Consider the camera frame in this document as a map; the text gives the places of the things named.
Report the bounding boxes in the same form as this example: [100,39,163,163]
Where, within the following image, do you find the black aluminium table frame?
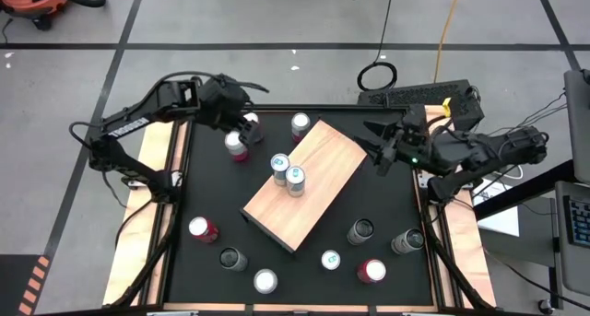
[108,88,497,316]

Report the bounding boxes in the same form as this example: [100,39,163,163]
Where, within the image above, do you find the orange shop vacuum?
[0,0,70,30]

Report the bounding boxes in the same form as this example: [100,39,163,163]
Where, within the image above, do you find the grey desk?
[550,180,590,298]

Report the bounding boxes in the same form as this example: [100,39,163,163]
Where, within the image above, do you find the light grey computer tower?
[563,68,590,184]

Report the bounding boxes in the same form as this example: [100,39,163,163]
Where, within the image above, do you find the black orange striped floor mat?
[0,253,52,316]

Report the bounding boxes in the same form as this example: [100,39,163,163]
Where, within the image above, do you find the dark computer keyboard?
[562,194,590,249]

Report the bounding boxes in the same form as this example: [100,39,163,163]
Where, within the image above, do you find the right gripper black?
[353,104,437,177]

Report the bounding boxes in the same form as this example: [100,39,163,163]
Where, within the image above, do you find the yellow floor cable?
[432,0,465,85]

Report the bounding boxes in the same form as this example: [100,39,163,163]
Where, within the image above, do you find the wooden shelf with black frame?
[239,118,370,255]

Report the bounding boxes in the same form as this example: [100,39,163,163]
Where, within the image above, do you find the black table mat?
[163,108,437,307]

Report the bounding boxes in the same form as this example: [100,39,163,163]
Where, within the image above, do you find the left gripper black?
[198,75,265,146]

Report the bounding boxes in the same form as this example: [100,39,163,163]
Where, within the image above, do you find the black metal beam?
[473,158,577,221]

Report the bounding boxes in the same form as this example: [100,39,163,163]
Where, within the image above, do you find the white paper sheet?
[473,177,521,238]

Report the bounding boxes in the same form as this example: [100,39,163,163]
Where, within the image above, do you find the white Celsius can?
[390,228,426,256]
[346,217,375,247]
[218,246,249,274]

